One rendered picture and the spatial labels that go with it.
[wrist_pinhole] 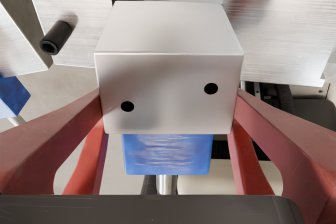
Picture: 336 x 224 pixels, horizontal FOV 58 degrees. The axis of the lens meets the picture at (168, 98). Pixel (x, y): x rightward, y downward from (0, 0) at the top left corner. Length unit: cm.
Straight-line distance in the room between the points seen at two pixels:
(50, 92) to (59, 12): 150
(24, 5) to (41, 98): 148
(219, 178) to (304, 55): 32
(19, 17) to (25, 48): 2
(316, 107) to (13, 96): 85
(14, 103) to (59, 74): 126
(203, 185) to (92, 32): 33
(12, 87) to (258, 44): 21
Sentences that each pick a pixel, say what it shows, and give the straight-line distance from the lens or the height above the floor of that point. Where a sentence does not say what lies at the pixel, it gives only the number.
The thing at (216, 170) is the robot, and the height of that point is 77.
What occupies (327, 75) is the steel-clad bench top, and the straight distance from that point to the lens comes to 30.
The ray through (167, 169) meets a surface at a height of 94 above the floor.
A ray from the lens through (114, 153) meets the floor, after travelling 191.
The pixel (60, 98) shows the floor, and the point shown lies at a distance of 166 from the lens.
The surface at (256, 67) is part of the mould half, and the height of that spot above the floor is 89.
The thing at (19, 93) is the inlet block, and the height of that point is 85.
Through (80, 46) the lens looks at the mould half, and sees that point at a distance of 18.
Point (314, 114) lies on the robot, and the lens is 97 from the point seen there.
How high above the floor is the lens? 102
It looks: 45 degrees down
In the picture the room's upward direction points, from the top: 168 degrees counter-clockwise
